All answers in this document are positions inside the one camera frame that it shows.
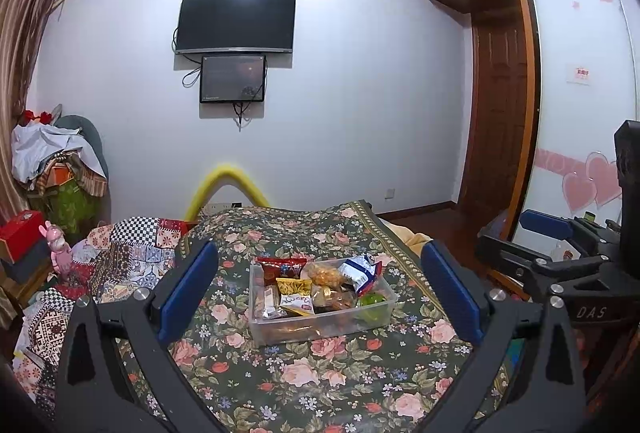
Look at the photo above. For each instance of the yellow foam tube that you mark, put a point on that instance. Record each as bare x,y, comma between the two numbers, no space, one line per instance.
210,180

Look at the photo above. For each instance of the white power strip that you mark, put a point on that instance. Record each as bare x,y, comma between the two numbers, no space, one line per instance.
225,207

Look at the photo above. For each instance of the pink toy figure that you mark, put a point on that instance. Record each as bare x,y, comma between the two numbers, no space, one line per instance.
60,255

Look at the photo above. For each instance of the pile of clothes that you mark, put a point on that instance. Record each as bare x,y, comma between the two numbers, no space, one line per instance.
40,148

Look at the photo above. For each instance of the white sliding wardrobe door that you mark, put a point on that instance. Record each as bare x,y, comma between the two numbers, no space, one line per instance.
565,38

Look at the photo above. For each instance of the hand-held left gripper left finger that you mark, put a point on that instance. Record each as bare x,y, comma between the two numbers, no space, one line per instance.
190,293

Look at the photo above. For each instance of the white printed snack packet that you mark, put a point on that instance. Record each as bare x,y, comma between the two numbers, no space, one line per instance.
296,304

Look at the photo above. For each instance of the dark grey box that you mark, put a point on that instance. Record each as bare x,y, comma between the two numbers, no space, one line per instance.
25,268

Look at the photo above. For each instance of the yellow snack packet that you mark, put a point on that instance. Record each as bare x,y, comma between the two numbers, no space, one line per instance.
292,287

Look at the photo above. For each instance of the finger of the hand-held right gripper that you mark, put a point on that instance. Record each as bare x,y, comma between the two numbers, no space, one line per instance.
505,250
545,223

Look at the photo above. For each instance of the blue white snack packet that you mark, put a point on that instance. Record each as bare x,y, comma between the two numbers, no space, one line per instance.
357,270

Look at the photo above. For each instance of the clear bag of brown snacks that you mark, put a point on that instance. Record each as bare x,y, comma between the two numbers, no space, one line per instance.
334,298

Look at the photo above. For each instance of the grey cloth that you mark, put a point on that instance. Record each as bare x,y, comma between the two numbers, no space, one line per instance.
501,225

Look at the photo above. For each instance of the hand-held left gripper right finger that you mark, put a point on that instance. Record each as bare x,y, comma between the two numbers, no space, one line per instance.
450,293

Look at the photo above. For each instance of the white red door sticker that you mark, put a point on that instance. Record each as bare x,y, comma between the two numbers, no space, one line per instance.
578,73

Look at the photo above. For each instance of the white wall socket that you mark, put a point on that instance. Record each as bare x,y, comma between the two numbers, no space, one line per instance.
390,193

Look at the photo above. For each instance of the brown striped snack bar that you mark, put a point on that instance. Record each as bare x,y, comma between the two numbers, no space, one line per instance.
271,302

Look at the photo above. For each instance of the floral green tablecloth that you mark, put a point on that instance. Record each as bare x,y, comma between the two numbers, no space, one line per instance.
300,373

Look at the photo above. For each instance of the red snack packet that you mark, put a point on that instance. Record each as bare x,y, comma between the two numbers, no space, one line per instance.
280,268

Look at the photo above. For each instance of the small black wall monitor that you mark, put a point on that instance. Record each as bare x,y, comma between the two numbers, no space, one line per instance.
232,78

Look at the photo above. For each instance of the green pea snack packet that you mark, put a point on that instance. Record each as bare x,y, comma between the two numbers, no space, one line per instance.
372,305

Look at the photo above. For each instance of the grey chair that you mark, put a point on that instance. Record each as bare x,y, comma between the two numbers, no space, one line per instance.
90,133

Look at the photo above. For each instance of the wooden door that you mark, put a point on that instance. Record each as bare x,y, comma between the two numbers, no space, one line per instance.
500,113

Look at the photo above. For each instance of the clear bag of orange snacks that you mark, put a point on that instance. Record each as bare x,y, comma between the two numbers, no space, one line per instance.
322,274

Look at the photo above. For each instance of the black wall television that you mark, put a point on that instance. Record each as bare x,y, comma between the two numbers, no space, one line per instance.
235,20

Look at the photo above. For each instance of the clear plastic container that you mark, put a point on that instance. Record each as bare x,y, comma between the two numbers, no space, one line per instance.
345,330

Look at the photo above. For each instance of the brown curtain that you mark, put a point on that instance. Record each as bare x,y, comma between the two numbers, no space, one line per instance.
25,63

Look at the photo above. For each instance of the red box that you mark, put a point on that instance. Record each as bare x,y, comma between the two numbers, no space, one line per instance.
20,228

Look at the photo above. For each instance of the patchwork quilt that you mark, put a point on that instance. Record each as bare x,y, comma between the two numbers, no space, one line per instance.
130,258

